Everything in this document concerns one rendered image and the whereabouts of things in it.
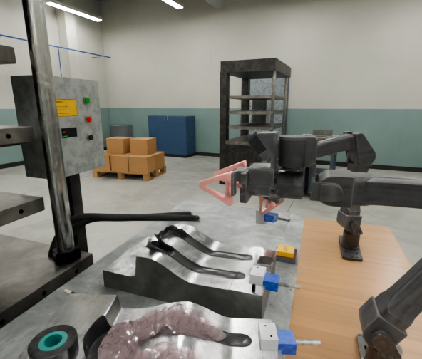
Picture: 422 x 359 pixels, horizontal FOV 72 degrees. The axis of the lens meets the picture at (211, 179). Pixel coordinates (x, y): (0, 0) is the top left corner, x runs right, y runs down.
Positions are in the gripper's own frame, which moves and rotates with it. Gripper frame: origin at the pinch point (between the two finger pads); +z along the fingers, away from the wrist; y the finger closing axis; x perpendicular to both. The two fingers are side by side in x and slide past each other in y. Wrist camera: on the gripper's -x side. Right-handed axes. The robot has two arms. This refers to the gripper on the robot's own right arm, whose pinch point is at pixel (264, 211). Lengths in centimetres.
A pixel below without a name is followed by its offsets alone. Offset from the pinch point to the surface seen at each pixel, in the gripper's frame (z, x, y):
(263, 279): -1.4, 18.9, 35.1
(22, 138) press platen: 1, -65, 61
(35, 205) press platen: 23, -55, 59
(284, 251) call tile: 5.9, 15.3, 4.1
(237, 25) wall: -78, -439, -544
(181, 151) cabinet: 254, -409, -479
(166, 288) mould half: 14.8, -0.2, 47.4
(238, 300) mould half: 4.3, 17.5, 41.3
